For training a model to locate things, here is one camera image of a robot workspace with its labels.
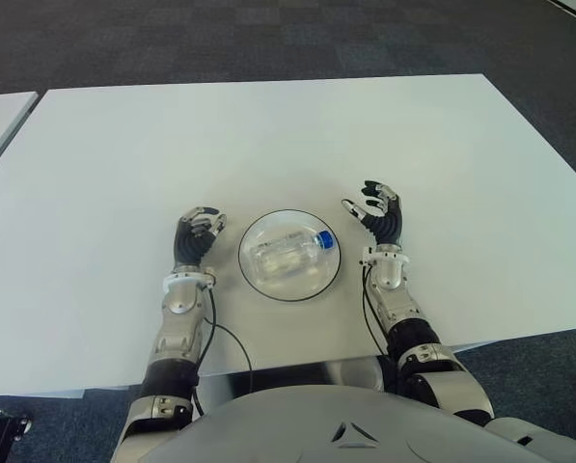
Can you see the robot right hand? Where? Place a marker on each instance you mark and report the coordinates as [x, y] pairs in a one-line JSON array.
[[389, 224]]

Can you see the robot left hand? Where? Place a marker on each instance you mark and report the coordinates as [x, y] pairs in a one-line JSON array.
[[191, 241]]

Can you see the clear water bottle blue cap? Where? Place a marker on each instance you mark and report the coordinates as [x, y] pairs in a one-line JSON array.
[[287, 253]]

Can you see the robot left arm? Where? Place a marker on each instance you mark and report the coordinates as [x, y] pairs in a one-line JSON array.
[[181, 299]]

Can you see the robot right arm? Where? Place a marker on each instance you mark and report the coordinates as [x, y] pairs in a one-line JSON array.
[[389, 275]]

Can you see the white plate black rim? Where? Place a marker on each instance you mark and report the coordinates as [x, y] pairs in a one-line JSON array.
[[292, 291]]

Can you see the grey robot torso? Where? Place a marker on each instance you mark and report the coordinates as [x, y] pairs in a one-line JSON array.
[[292, 424]]

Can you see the black stand with caster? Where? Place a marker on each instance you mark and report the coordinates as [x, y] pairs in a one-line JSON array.
[[8, 424]]

